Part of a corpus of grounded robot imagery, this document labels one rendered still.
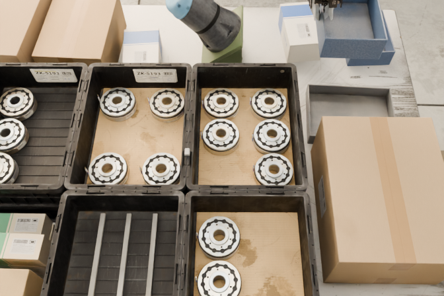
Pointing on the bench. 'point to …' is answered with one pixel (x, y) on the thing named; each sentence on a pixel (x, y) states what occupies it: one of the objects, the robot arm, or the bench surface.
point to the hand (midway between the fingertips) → (320, 13)
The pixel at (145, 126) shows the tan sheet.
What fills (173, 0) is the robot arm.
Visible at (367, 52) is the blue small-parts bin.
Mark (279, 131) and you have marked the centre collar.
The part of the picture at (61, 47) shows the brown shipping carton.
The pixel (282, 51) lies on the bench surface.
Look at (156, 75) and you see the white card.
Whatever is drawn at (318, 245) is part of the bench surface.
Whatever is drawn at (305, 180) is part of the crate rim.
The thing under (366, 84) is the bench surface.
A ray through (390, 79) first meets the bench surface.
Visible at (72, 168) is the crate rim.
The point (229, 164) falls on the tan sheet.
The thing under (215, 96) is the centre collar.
